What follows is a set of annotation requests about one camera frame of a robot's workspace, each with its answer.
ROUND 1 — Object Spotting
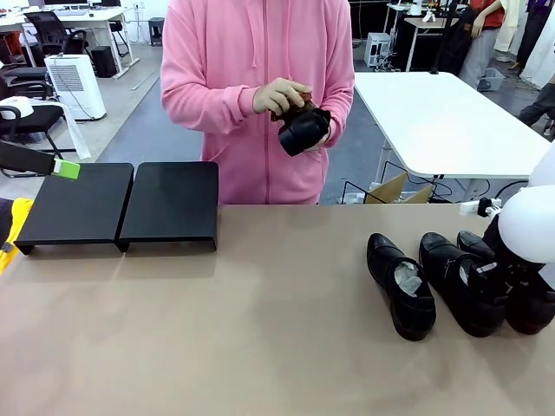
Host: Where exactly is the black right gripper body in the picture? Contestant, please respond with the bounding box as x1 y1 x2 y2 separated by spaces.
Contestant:
470 254 546 301

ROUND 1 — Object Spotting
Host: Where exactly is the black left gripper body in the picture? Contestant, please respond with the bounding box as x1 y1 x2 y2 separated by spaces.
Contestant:
0 140 56 178

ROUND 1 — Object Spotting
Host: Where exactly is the black leather shoe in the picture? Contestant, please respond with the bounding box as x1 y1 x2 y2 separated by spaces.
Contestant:
456 230 555 336
367 232 437 341
419 231 509 339
277 107 333 158

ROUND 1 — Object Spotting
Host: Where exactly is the brown wooden shoe brush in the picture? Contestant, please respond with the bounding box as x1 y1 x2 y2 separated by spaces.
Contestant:
268 85 316 123

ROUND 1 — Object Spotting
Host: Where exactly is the person's right forearm pink sleeve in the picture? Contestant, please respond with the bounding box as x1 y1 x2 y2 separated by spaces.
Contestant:
160 81 261 132

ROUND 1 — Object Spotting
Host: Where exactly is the person's left forearm pink sleeve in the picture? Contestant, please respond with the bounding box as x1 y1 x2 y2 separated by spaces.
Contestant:
323 84 356 149

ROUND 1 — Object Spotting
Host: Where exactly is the black metal shoe stand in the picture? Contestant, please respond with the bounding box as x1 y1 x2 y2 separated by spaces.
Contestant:
13 162 135 257
116 161 219 254

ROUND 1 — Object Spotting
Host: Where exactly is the black stand pole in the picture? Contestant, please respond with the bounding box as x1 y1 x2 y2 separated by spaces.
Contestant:
428 0 457 77

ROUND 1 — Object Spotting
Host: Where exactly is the person's right hand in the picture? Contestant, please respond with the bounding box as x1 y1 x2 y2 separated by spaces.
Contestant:
252 77 313 116

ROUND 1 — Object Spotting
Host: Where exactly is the person's left hand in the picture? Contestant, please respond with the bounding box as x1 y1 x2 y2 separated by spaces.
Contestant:
303 123 333 153

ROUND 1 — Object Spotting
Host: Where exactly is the black office chair with cap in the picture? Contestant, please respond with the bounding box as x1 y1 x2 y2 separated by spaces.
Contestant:
0 98 67 179

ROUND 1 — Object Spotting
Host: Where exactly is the white hanging cloth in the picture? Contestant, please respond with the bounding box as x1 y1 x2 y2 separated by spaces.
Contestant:
55 100 93 160

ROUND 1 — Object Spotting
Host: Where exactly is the white cap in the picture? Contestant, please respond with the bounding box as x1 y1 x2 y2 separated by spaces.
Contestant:
0 96 36 121

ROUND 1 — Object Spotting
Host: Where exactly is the white power strip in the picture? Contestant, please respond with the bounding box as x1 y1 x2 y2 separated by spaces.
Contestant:
459 197 506 217

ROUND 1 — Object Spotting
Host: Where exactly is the white air purifier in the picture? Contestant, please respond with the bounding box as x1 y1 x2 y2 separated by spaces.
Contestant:
44 53 108 122

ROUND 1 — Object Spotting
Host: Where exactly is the black computer tower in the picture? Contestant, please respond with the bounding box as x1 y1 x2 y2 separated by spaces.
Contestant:
90 44 119 80

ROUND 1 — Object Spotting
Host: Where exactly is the black mesh office chair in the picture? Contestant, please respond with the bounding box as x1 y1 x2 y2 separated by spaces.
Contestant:
23 10 89 67

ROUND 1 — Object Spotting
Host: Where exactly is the brown cardboard box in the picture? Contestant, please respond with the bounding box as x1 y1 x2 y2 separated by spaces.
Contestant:
367 172 435 205

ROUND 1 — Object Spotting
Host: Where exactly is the white office desk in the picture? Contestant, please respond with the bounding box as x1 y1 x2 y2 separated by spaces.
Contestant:
0 5 136 80

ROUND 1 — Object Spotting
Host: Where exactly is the large white table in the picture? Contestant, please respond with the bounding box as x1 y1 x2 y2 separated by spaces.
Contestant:
353 71 552 181

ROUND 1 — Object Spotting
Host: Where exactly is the black plastic stool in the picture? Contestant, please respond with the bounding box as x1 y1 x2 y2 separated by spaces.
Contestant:
147 16 170 48

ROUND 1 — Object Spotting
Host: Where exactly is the grey plastic bin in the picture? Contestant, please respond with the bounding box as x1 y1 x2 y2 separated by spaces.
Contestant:
477 66 506 93

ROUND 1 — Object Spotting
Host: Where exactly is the person's torso in pink hoodie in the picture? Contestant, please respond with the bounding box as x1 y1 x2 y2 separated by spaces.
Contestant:
160 0 356 206

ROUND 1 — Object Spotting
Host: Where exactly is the mannequin in red shirt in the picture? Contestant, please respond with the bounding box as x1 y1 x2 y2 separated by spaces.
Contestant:
458 0 509 89

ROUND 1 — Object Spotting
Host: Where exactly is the white computer case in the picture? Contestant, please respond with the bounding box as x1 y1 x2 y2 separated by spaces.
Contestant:
364 31 394 69

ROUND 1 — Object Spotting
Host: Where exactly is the wood-top black desk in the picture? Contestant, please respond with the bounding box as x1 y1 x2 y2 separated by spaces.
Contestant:
402 16 461 74

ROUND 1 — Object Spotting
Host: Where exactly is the yellow metal frame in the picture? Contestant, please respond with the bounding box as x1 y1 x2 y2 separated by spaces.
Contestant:
0 197 36 276

